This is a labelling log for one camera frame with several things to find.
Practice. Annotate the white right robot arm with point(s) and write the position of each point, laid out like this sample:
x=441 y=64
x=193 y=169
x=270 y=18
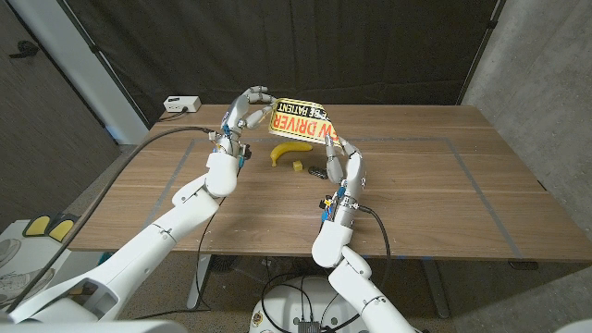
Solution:
x=356 y=287

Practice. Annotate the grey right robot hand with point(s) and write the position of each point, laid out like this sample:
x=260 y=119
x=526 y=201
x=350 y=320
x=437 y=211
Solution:
x=355 y=173

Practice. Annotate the white door frame post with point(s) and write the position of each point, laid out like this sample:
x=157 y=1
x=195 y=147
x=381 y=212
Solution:
x=83 y=69

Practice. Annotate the yellow toy banana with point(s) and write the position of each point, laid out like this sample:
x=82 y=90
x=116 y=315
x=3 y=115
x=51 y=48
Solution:
x=291 y=148

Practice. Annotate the yellow new driver bumper sticker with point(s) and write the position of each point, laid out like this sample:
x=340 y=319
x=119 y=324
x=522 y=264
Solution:
x=296 y=122

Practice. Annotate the grey table leg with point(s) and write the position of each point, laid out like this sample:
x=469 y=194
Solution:
x=199 y=282
x=437 y=291

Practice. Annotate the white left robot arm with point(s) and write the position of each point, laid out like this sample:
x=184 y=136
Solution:
x=148 y=245

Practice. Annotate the white power box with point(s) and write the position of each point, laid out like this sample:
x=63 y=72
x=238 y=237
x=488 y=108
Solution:
x=180 y=103

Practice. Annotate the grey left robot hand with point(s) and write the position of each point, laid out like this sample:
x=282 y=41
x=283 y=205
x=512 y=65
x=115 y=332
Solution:
x=237 y=115

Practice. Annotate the black backdrop curtain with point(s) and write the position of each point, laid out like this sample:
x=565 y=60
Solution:
x=300 y=46

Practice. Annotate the black backdrop stand pole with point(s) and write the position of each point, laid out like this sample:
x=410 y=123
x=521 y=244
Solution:
x=493 y=22
x=94 y=47

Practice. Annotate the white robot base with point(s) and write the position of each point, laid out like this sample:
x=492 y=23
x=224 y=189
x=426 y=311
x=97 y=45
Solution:
x=282 y=310

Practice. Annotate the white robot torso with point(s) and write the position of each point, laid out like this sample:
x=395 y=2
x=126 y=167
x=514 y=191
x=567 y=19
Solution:
x=115 y=327

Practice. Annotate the black key fob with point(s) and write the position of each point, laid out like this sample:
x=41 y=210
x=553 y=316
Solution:
x=316 y=172

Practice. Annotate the teal orange floor object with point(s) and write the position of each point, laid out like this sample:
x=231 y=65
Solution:
x=105 y=257

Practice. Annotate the white floor board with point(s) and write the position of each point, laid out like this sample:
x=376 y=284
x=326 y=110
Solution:
x=37 y=259

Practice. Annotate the small yellow block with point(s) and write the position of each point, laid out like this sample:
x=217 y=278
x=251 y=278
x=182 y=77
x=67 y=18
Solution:
x=298 y=166

